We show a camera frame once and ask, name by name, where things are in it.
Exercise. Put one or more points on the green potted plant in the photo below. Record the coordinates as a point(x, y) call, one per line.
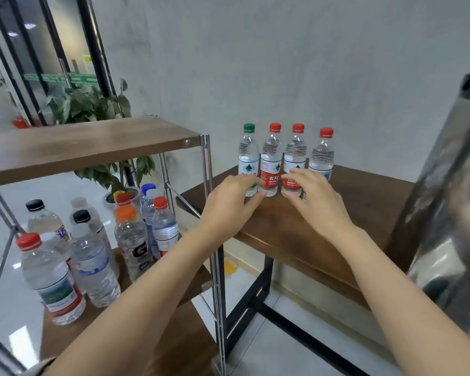
point(86, 105)

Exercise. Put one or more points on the person's left hand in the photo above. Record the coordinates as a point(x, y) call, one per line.
point(231, 206)

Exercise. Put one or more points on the orange cap clear plastic bottle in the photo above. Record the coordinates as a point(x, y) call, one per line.
point(133, 239)

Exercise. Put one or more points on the wooden metal shelf rack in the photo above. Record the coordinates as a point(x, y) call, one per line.
point(78, 145)

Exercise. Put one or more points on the green label plastic water bottle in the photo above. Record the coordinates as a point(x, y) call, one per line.
point(248, 156)

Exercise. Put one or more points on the stainless steel water dispenser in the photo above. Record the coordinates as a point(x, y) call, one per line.
point(446, 231)

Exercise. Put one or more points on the person's left forearm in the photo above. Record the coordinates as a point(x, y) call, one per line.
point(133, 317)

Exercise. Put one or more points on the white-cap blue-label bottle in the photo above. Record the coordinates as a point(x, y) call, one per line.
point(95, 270)

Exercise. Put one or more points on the orange label black cap bottle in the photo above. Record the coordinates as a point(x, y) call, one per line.
point(43, 223)

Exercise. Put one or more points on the black metal table frame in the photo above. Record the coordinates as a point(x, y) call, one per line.
point(251, 309)

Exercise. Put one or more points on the green red label plastic bottle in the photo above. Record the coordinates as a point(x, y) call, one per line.
point(323, 156)

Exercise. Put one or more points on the blue cap plastic bottle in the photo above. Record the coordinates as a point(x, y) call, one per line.
point(147, 188)

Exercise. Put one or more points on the person's right hand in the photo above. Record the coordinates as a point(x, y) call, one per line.
point(319, 206)

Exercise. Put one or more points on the white plant pot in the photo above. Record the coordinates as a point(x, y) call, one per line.
point(129, 193)

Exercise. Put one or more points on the person's right forearm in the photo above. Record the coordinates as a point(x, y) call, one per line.
point(407, 309)

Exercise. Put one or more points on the slim blue label plastic bottle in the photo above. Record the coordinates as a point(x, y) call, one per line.
point(80, 202)

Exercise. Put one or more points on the yellow debris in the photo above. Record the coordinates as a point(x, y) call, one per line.
point(230, 268)

